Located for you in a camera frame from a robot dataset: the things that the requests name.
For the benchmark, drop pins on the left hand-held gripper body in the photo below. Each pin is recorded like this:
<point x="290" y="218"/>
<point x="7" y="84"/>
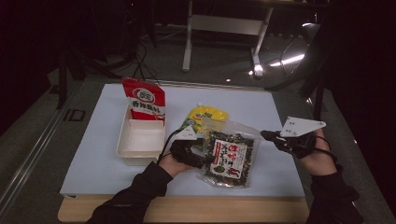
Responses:
<point x="186" y="149"/>

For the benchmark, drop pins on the white plastic storage box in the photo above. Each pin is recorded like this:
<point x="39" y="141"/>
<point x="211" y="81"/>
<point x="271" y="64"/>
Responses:
<point x="141" y="143"/>

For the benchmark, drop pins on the yellow sauce pouch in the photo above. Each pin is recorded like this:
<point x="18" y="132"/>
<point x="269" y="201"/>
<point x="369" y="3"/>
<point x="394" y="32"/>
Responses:
<point x="207" y="116"/>

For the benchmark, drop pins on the red seasoning packet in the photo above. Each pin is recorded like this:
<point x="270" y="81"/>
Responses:
<point x="144" y="99"/>

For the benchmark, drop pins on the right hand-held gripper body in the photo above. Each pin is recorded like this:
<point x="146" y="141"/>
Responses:
<point x="299" y="130"/>

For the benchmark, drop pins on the clear seaweed packet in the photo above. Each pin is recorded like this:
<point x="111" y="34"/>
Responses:
<point x="232" y="155"/>

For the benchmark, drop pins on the white metal desk frame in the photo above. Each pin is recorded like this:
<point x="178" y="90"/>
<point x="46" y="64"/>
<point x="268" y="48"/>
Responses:
<point x="227" y="26"/>

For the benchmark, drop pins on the person's right hand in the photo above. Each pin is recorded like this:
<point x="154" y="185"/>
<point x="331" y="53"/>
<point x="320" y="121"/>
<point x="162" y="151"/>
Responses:
<point x="320" y="161"/>

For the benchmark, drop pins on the black floor socket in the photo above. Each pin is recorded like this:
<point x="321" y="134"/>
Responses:
<point x="74" y="115"/>

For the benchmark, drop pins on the dark chair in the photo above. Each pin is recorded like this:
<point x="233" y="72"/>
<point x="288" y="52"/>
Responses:
<point x="311" y="62"/>

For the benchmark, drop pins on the person's left hand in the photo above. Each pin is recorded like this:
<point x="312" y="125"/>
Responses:
<point x="174" y="165"/>

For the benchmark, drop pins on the white table mat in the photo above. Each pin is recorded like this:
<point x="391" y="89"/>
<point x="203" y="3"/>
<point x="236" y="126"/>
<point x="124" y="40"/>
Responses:
<point x="249" y="105"/>

